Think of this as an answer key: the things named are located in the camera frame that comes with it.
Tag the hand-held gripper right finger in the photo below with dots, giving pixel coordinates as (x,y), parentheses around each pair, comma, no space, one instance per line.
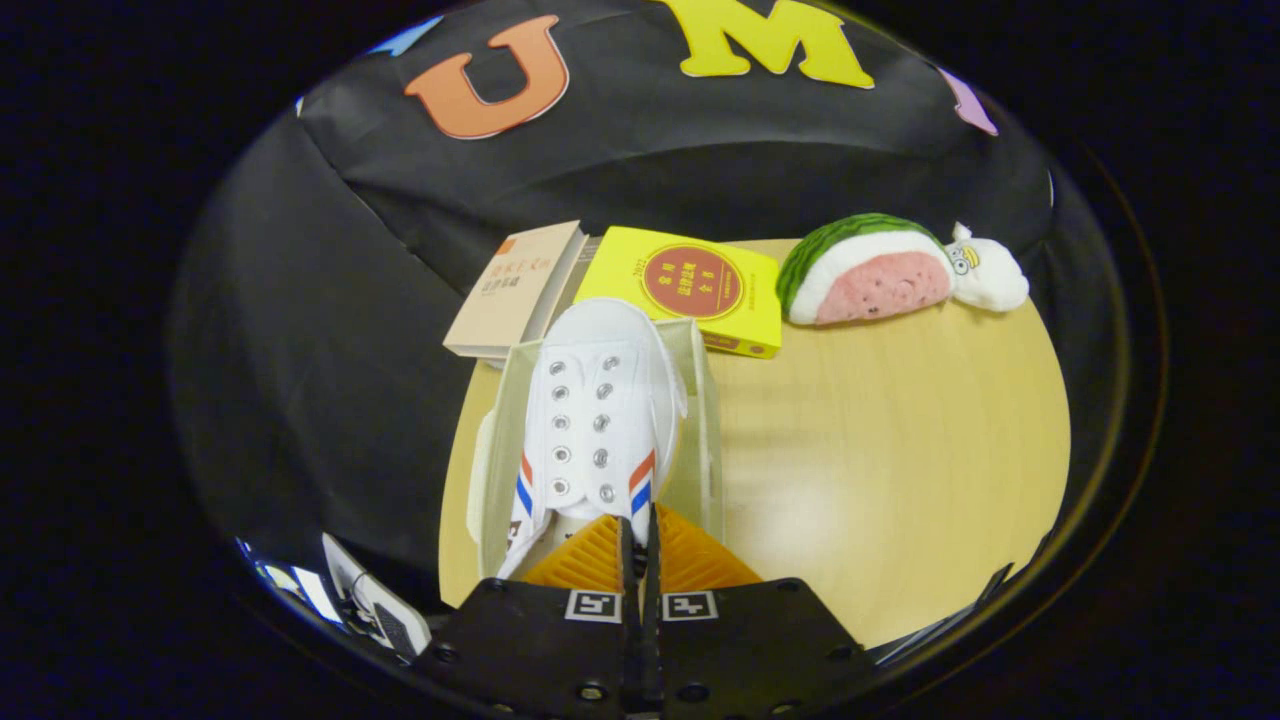
(760,650)

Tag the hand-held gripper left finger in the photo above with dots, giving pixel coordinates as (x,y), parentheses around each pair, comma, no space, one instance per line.
(540,650)

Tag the cream fabric storage box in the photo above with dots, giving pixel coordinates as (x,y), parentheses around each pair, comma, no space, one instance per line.
(703,440)

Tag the beige book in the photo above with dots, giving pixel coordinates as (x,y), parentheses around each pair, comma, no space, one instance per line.
(510,290)

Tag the yellow book with red circle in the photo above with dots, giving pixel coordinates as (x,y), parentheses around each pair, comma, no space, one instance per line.
(690,285)

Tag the grey book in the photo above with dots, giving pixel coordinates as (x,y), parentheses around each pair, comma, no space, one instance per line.
(578,268)

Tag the watermelon slice plush toy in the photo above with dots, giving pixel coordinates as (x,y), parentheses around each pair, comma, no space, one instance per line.
(870,280)

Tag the white plush toy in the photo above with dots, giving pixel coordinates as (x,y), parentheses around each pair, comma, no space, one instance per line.
(990,275)

